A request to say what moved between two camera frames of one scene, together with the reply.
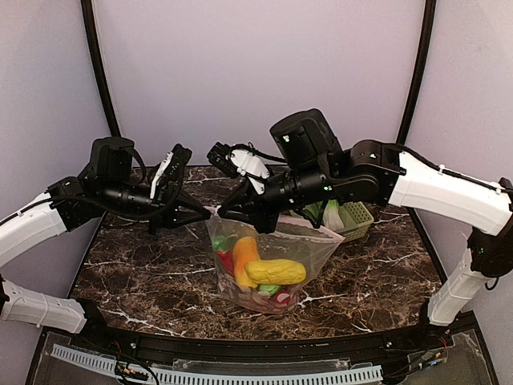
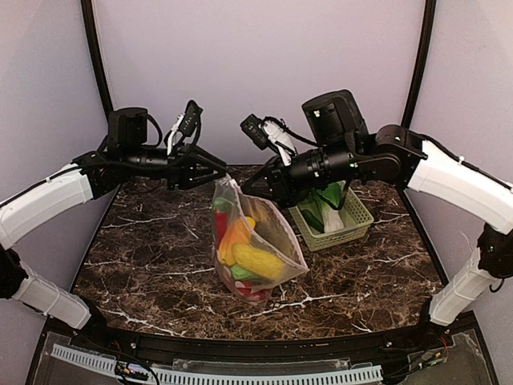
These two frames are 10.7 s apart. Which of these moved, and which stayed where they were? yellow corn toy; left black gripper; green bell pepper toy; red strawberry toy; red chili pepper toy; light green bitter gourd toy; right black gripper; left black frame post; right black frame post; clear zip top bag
Moved: yellow corn toy; light green bitter gourd toy; right black gripper; red chili pepper toy; clear zip top bag; red strawberry toy; green bell pepper toy; left black gripper
Stayed: left black frame post; right black frame post
